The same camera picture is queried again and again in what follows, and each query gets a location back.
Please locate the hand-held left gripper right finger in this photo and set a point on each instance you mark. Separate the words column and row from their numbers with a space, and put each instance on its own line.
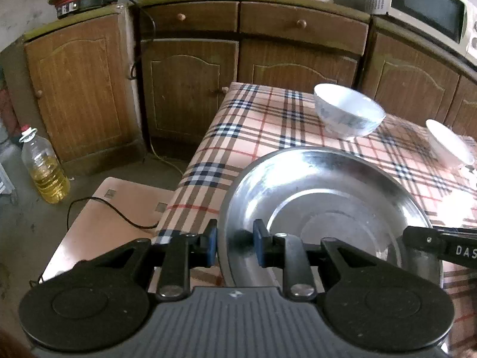
column 259, row 242

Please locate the large steel plate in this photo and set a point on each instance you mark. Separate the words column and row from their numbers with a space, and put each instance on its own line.
column 335, row 194

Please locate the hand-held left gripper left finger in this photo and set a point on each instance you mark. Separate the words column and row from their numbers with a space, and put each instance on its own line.
column 211, row 242

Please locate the cooking oil bottle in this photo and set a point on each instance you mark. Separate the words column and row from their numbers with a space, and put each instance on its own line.
column 44, row 171

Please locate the small wooden cabinet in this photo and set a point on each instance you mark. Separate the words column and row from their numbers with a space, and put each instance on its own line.
column 74, row 93

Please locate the blue patterned white bowl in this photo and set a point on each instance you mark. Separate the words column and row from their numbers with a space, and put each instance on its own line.
column 346, row 119

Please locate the red black induction cooker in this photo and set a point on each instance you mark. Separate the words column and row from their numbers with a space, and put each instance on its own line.
column 85, row 5

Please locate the white metal rack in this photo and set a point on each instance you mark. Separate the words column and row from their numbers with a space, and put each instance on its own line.
column 5, row 182

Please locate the long wooden kitchen cabinet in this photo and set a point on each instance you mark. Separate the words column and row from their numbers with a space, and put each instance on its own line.
column 186, row 93

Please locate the wide plain white bowl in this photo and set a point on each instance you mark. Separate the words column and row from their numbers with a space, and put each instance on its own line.
column 445, row 145

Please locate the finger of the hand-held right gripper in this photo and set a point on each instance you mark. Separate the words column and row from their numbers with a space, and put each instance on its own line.
column 421, row 240

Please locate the plaid tablecloth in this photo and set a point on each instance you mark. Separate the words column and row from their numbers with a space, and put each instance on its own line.
column 242, row 138

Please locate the white microwave oven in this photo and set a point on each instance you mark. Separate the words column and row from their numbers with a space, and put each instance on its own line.
column 428, row 7

